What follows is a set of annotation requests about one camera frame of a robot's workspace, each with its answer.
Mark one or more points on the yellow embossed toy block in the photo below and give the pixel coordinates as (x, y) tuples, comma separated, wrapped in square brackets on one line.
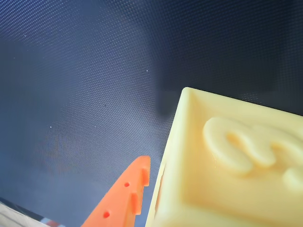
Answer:
[(225, 177)]

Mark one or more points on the dark grey textured mat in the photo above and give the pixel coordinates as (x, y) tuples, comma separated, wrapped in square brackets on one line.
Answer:
[(94, 71)]

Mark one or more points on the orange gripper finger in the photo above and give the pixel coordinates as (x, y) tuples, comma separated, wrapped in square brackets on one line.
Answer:
[(118, 203)]

